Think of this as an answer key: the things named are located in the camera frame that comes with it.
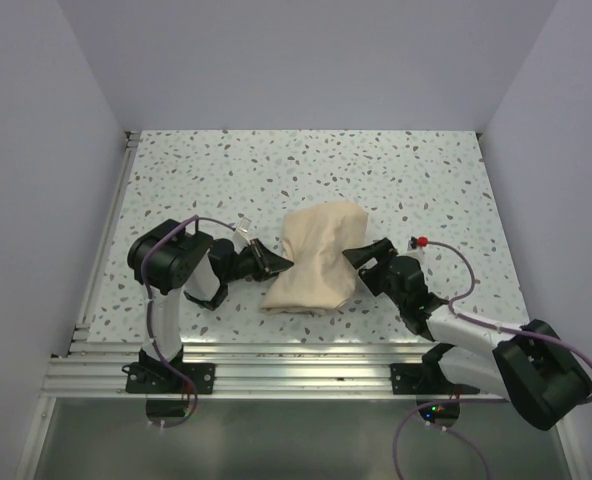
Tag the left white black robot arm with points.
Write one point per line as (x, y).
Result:
(177, 260)

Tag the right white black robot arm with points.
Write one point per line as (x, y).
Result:
(527, 365)

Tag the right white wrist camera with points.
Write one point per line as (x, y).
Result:
(416, 246)

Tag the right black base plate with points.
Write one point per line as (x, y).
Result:
(418, 379)

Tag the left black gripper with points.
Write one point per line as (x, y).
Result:
(266, 261)

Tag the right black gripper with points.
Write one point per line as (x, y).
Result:
(378, 250)

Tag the beige cloth wrap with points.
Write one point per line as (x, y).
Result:
(320, 279)

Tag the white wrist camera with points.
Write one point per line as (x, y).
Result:
(416, 246)
(243, 230)

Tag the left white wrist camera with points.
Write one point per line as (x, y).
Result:
(243, 230)

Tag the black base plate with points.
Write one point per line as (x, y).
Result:
(418, 379)
(153, 377)

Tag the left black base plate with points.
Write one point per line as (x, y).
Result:
(153, 377)

